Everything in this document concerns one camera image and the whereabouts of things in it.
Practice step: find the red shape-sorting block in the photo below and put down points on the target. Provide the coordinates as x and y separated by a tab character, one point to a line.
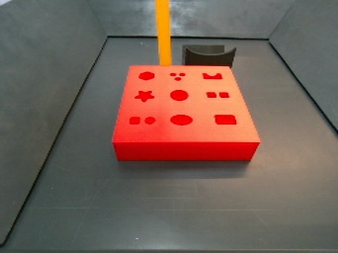
183	113

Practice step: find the black curved holder bracket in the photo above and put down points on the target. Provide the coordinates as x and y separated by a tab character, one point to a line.
207	54

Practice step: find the orange square-circle peg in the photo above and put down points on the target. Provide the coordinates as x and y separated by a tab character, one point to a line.
163	31

